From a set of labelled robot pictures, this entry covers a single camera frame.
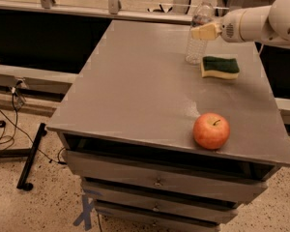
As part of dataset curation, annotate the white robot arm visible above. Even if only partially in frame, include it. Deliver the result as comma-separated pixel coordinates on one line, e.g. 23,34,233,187
190,0,290,49

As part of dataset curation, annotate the grey metal rail frame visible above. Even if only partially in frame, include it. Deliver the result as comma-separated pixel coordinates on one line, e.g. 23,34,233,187
0,0,290,27

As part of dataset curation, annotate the bottom grey drawer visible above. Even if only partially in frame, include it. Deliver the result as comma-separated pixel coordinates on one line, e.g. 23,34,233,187
94,200,221,232

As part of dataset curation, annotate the blue tape cross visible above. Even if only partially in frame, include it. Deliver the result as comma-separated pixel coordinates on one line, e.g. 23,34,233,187
73,194,95,232

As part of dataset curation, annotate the clear plastic water bottle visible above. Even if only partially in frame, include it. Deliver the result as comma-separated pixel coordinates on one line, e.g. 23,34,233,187
186,0,215,65

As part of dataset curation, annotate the top grey drawer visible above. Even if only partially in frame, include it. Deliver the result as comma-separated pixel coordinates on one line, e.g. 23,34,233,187
63,150,267,202

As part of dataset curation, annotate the grey drawer cabinet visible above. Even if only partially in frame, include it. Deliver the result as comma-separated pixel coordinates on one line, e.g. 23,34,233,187
46,19,290,232

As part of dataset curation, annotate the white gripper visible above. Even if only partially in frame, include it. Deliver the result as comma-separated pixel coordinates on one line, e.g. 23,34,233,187
190,9,247,43

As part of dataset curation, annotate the grey drawer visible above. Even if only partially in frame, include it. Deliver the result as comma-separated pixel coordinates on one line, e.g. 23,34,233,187
63,150,267,202
94,200,221,232
80,181,239,224

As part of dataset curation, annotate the green and yellow sponge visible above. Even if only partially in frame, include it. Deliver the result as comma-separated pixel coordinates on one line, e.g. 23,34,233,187
201,56,240,80

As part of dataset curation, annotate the black metal stand base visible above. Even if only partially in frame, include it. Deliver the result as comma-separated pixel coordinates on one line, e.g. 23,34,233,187
0,123,46,191

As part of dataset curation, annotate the middle grey drawer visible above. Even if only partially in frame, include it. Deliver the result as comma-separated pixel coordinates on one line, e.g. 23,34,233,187
80,181,239,224

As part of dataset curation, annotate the red apple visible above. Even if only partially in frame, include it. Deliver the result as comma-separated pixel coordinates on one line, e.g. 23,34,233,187
193,113,230,150

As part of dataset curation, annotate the black cable on floor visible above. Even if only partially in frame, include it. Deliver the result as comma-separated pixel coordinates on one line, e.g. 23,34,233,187
0,84,67,165

